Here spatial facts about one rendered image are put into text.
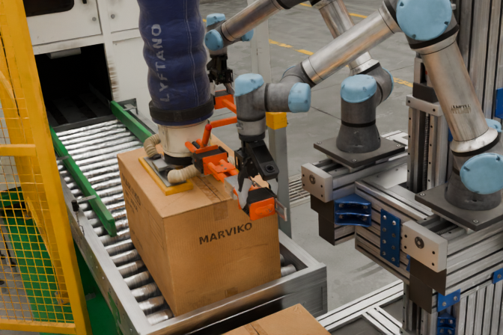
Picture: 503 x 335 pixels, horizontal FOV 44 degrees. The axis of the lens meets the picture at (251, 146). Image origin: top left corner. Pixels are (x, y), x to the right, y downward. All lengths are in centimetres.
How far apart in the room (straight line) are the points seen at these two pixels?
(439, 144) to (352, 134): 30
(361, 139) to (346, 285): 129
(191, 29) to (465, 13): 83
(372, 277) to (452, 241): 158
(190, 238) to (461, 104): 97
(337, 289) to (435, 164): 136
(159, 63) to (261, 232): 66
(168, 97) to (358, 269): 166
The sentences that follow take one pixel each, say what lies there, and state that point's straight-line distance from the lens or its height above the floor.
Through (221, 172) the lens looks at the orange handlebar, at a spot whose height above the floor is 109.
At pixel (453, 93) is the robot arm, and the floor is 140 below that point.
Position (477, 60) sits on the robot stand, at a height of 138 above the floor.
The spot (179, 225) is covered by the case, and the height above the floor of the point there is 90.
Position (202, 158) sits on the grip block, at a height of 111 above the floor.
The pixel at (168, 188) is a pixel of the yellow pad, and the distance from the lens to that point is 210.
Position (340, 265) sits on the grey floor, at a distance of 338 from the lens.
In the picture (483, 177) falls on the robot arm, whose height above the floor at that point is 120.
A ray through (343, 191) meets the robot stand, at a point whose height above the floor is 92.
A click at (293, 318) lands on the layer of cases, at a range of 215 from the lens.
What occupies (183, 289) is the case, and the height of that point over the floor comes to 66.
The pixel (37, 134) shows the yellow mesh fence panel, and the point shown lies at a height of 107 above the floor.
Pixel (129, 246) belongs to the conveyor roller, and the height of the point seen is 53.
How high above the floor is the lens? 188
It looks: 23 degrees down
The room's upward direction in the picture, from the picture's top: 4 degrees counter-clockwise
